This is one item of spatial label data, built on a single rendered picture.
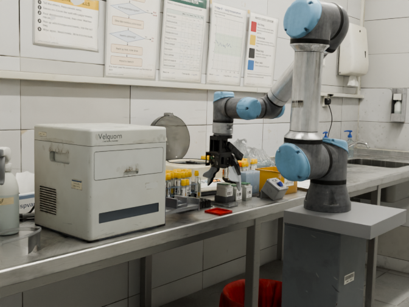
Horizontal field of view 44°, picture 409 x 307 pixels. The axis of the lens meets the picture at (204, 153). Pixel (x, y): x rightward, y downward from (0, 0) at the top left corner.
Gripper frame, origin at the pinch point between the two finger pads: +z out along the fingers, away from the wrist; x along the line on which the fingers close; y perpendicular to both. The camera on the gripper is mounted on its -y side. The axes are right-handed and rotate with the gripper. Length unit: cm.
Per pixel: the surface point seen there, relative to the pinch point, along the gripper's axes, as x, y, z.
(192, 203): 4.3, 21.8, 2.1
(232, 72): -57, -73, -48
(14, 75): -52, 54, -39
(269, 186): 6.6, -19.6, 0.3
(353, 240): 48, -6, 11
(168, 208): 4.4, 33.1, 2.1
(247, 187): 1.1, -12.4, 0.7
